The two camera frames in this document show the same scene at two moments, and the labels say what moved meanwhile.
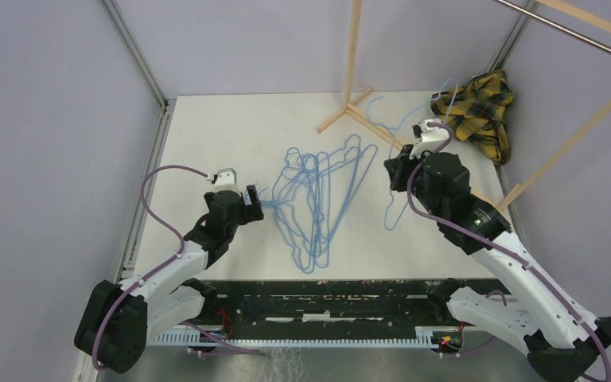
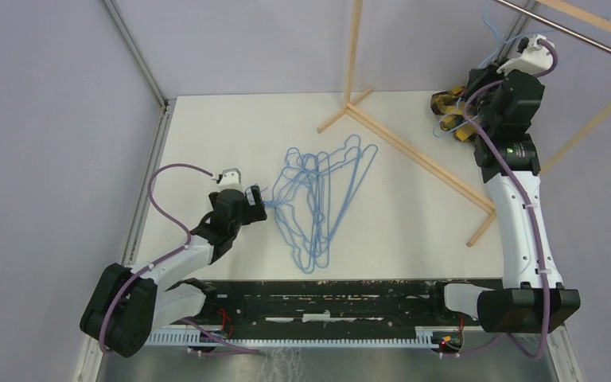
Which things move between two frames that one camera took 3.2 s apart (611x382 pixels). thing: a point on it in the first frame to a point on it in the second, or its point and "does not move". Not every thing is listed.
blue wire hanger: [447, 118] to [500, 44]
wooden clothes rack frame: [349, 109] does not move
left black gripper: [251, 212] does not move
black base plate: [274, 305] does not move
